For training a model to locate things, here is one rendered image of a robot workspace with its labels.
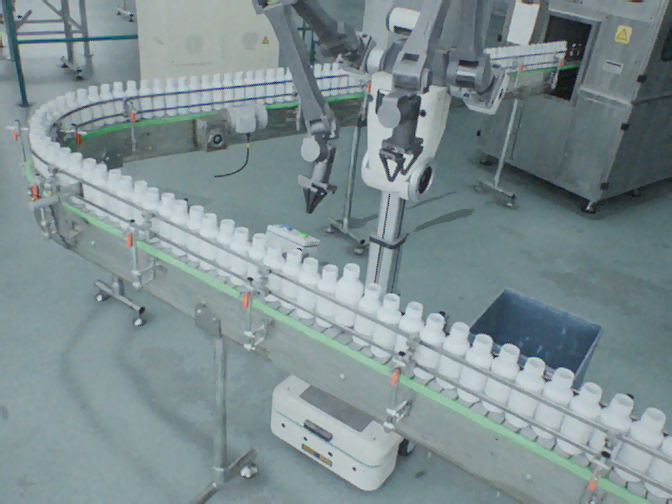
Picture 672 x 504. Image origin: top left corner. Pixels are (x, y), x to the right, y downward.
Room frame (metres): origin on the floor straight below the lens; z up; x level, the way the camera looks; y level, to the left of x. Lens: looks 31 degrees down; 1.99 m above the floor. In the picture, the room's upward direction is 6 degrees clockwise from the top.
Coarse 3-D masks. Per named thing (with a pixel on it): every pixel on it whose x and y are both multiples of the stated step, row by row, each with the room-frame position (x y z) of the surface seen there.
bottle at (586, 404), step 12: (588, 384) 1.01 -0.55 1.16; (576, 396) 1.01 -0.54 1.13; (588, 396) 0.98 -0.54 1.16; (600, 396) 0.98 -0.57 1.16; (576, 408) 0.98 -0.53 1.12; (588, 408) 0.97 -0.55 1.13; (600, 408) 0.98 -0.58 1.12; (564, 420) 1.00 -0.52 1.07; (576, 420) 0.97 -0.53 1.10; (564, 432) 0.98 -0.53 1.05; (576, 432) 0.97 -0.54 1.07; (588, 432) 0.96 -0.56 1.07; (564, 444) 0.97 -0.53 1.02
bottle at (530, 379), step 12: (528, 360) 1.06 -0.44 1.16; (540, 360) 1.06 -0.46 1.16; (528, 372) 1.04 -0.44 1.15; (540, 372) 1.04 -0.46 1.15; (528, 384) 1.03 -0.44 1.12; (540, 384) 1.03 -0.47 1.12; (516, 396) 1.04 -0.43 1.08; (528, 396) 1.02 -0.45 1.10; (516, 408) 1.03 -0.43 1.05; (528, 408) 1.02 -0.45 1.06; (516, 420) 1.03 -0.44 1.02
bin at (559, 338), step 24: (504, 288) 1.69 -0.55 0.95; (504, 312) 1.68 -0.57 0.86; (528, 312) 1.65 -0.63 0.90; (552, 312) 1.61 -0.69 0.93; (504, 336) 1.67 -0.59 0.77; (528, 336) 1.63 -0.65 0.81; (552, 336) 1.60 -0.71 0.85; (576, 336) 1.56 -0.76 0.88; (552, 360) 1.59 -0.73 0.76; (576, 360) 1.55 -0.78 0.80; (576, 384) 1.38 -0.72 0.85
